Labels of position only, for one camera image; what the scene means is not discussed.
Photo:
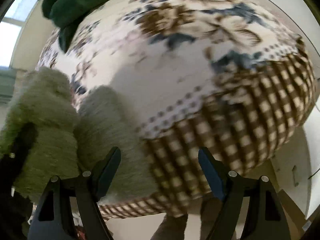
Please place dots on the right green curtain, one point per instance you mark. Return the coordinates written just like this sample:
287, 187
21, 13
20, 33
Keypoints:
7, 84

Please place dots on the window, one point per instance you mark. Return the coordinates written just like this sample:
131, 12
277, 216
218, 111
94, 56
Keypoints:
11, 26

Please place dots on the floral bed blanket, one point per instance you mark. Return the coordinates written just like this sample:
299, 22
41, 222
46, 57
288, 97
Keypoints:
225, 74

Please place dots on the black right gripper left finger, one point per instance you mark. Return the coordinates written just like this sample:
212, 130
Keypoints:
53, 218

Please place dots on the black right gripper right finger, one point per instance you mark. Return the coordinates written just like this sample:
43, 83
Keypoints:
265, 217

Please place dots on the person's legs grey pants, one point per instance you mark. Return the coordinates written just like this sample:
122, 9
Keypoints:
200, 221

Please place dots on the grey fleece pants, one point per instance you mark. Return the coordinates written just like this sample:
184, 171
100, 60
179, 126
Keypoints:
71, 140

